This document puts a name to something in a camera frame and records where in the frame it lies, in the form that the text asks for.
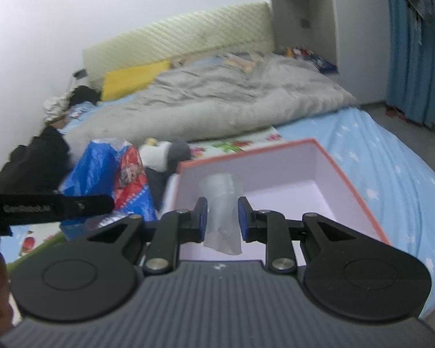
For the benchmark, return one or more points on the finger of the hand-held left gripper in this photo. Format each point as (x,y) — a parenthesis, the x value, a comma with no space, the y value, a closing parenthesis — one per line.
(89,206)

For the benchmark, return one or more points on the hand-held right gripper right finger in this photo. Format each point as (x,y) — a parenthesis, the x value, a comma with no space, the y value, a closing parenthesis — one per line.
(243,221)

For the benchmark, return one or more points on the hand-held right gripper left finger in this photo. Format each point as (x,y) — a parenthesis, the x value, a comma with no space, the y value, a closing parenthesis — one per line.
(202,218)

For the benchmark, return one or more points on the clear plastic bag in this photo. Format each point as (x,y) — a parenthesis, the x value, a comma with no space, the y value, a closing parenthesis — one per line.
(223,203)

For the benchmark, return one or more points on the pink cardboard box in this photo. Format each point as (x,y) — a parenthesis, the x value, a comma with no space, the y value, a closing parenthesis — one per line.
(286,195)

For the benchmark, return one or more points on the blue red plastic bag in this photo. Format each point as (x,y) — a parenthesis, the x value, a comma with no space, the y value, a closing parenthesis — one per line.
(101,174)

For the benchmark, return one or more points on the black clothing pile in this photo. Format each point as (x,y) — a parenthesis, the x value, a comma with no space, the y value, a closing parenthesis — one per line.
(32,163)

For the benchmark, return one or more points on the grey white penguin plush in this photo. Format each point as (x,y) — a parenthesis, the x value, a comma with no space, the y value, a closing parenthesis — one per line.
(159,156)

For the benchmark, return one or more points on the white patterned cloth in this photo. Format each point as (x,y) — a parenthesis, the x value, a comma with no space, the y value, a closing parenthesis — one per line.
(56,108)

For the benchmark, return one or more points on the black garment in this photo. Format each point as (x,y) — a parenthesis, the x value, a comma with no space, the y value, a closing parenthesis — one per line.
(83,96)

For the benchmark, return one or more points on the grey duvet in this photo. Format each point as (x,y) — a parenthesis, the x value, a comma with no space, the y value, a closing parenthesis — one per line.
(203,105)

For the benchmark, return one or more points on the yellow pillow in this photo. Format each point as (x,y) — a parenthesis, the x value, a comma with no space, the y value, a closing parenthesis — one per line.
(130,78)

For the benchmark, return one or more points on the tan doll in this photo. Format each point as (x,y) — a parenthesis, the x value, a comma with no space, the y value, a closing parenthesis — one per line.
(241,61)

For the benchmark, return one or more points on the pile of colourful small packets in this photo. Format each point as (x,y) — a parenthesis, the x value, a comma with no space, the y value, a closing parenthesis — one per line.
(308,56)

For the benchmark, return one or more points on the red slipper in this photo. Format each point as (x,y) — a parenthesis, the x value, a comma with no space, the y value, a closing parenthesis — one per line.
(394,112)

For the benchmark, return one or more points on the cream quilted headboard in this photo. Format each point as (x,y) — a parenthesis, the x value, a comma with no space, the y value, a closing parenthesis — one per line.
(188,31)

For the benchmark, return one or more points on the white wardrobe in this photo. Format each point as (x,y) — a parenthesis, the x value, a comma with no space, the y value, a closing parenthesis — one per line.
(348,25)

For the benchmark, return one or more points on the blue curtain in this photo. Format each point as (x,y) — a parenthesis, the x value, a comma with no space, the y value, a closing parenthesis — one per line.
(413,61)

